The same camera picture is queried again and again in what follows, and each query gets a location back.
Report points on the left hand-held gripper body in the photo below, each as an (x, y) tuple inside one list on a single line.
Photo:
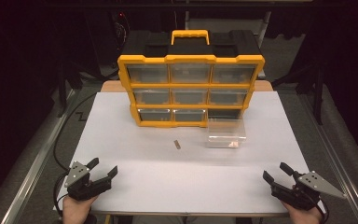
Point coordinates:
[(84, 186)]

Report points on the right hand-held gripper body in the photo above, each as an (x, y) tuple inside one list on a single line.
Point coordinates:
[(304, 189)]

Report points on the clear plastic drawer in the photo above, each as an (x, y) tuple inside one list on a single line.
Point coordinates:
[(227, 132)]

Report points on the small brown piece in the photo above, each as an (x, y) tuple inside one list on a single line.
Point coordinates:
[(177, 144)]

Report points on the yellow and black organizer cabinet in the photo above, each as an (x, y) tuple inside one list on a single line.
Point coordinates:
[(189, 46)]

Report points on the person's left hand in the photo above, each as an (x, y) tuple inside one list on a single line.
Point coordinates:
[(76, 210)]

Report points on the person's right hand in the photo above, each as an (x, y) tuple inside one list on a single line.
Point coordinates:
[(304, 215)]

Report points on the white sheet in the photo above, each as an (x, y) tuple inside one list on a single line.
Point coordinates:
[(155, 180)]

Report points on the black stand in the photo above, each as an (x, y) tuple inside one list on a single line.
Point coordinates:
[(71, 77), (317, 87)]

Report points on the set of clear cabinet drawers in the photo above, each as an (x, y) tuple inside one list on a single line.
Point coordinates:
[(189, 96)]

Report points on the metal rail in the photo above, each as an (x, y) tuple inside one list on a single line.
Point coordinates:
[(332, 161), (34, 168)]

